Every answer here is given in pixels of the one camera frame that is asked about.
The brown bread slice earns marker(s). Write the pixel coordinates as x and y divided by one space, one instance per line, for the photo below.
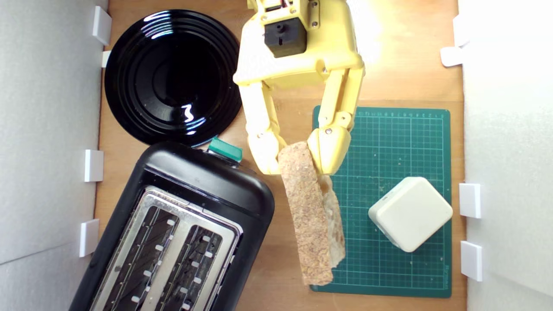
306 216

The green toaster lever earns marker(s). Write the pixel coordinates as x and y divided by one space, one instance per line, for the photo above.
224 149

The black two-slot toaster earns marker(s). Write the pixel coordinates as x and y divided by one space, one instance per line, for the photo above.
207 181

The green cutting mat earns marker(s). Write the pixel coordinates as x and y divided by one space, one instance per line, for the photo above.
389 142

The white square block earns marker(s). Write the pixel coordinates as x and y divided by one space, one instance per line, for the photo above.
410 214

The black round plate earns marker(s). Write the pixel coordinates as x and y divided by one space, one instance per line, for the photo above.
142 86

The white wall clip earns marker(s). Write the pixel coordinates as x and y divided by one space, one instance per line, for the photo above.
458 30
470 200
471 260
106 58
101 26
89 237
451 56
93 165

